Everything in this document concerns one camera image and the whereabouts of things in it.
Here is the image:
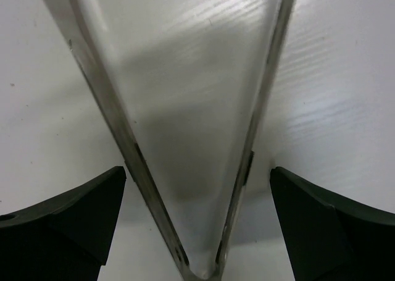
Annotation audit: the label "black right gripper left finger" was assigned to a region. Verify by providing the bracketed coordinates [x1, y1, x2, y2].
[1, 166, 126, 280]

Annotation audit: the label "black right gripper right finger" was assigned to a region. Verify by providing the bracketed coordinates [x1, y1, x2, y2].
[270, 167, 394, 280]

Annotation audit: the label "steel bread tongs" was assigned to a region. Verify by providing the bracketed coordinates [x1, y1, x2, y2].
[43, 0, 296, 280]

